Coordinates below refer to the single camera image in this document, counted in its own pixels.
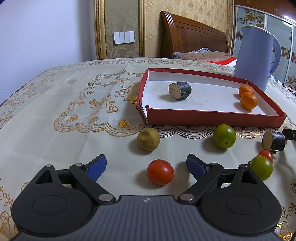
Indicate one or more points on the wooden bed headboard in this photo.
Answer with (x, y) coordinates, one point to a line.
(192, 34)

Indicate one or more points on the blue electric kettle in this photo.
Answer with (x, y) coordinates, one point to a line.
(252, 60)

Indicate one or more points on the large red cherry tomato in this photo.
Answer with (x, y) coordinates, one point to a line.
(160, 172)

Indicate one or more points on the grey blue folded cloth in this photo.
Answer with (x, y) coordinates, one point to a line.
(202, 50)

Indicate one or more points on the red cardboard box tray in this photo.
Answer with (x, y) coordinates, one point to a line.
(208, 102)

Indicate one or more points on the floral glass door wardrobe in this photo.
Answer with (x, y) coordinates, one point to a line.
(286, 34)

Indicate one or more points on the small red cherry tomato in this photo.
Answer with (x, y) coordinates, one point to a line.
(266, 154)

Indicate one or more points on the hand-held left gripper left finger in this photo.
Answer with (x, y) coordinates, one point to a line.
(96, 168)

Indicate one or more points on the brown blanket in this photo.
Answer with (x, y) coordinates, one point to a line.
(208, 55)

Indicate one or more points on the orange mandarin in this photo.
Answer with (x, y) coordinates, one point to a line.
(248, 100)
(245, 88)

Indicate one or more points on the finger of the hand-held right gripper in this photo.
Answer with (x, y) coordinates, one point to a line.
(290, 134)

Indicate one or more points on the gold wall frame moulding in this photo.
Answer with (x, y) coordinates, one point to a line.
(100, 27)

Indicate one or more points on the dark sugarcane piece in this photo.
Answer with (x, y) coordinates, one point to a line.
(275, 140)
(181, 90)

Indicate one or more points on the white wall switch panel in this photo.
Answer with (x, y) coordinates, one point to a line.
(123, 37)

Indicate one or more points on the yellow-brown round fruit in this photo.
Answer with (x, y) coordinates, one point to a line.
(148, 139)

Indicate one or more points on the green round fruit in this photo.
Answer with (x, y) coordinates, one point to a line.
(224, 136)
(261, 168)

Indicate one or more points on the red and white cloth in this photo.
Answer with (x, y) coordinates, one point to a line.
(223, 61)

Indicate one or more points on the cream gold lace tablecloth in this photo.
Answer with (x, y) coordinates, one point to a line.
(57, 127)

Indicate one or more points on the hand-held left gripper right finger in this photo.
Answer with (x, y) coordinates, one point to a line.
(196, 165)

